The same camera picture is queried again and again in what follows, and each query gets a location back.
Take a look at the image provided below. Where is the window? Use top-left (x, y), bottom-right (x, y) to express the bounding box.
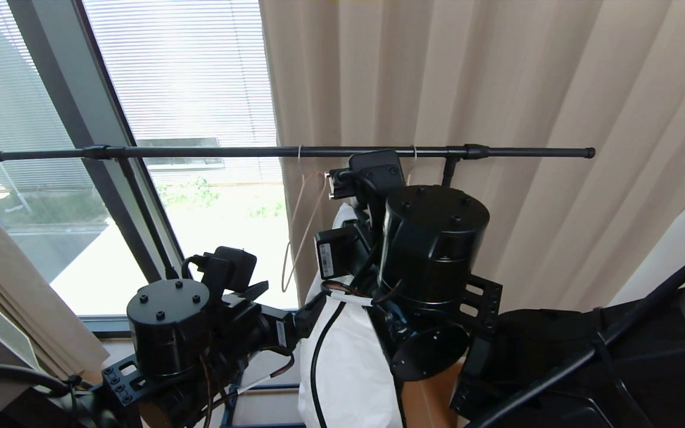
top-left (0, 0), bottom-right (299, 335)

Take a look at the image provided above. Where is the beige curtain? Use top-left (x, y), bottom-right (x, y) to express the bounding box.
top-left (259, 0), bottom-right (685, 314)
top-left (0, 177), bottom-right (111, 385)

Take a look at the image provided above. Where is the black cable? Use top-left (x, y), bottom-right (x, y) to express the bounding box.
top-left (309, 300), bottom-right (350, 428)
top-left (0, 362), bottom-right (79, 400)

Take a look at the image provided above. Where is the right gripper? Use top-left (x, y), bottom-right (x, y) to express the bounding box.
top-left (315, 221), bottom-right (388, 281)

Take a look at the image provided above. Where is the black clothes rack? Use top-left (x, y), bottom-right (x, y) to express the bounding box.
top-left (0, 143), bottom-right (596, 428)

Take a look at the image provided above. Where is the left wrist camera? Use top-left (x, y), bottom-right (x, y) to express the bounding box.
top-left (181, 246), bottom-right (259, 299)

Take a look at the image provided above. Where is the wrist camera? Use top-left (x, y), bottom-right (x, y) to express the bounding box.
top-left (327, 149), bottom-right (407, 207)
top-left (181, 246), bottom-right (259, 299)

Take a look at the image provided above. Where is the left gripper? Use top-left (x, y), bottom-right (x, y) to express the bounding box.
top-left (216, 291), bottom-right (300, 358)

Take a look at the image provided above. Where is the white garment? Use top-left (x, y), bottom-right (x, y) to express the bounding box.
top-left (297, 202), bottom-right (406, 428)

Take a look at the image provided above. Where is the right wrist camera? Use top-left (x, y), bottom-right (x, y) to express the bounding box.
top-left (327, 149), bottom-right (407, 207)

